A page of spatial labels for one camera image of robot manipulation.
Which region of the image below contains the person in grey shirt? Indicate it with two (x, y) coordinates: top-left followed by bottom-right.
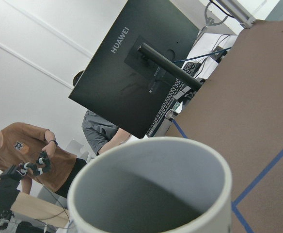
(72, 70), (132, 156)

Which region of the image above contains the white mug grey inside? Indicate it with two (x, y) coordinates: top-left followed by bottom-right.
(67, 137), (232, 233)

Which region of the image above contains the light wooden board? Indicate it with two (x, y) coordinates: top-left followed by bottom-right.
(10, 192), (69, 228)

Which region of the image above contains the grey aluminium frame post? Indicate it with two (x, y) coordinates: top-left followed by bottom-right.
(218, 0), (256, 29)

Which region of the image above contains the person in brown shirt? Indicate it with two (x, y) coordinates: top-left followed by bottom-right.
(0, 122), (87, 198)

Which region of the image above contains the brown table mat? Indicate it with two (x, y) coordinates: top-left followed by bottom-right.
(167, 20), (283, 233)

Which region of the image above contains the black Huawei monitor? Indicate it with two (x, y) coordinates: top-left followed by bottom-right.
(69, 0), (201, 138)

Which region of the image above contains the black keyboard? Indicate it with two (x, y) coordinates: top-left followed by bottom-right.
(146, 62), (198, 138)

